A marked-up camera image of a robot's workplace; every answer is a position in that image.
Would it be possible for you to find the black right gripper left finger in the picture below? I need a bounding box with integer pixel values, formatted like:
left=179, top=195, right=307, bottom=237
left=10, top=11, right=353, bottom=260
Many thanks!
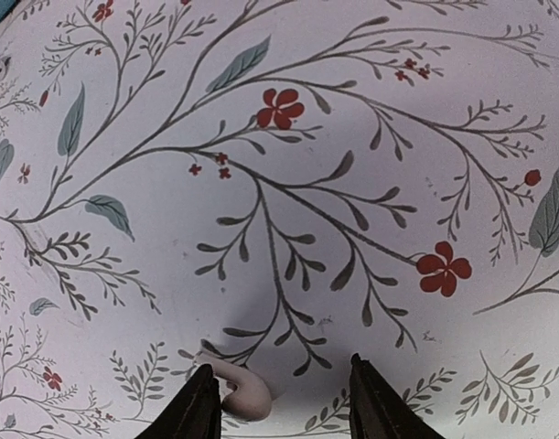
left=139, top=364, right=221, bottom=439

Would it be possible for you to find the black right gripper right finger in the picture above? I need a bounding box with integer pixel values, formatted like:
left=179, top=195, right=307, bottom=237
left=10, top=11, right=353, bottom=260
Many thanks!
left=349, top=354, right=443, bottom=439

